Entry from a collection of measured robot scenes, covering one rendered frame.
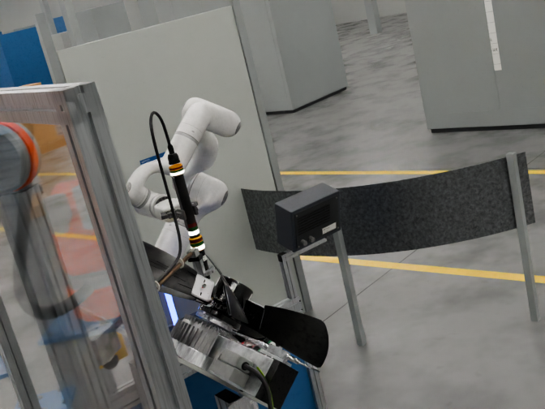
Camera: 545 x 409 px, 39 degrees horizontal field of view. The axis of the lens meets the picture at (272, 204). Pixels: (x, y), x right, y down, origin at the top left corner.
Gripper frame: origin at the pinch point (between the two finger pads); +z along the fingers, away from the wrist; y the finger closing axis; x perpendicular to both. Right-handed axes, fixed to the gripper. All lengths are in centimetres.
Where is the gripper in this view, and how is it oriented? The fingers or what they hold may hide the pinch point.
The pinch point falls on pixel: (187, 212)
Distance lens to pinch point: 246.1
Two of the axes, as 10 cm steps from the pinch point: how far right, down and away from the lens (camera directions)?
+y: -7.8, 3.4, -5.2
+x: -2.3, -9.3, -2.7
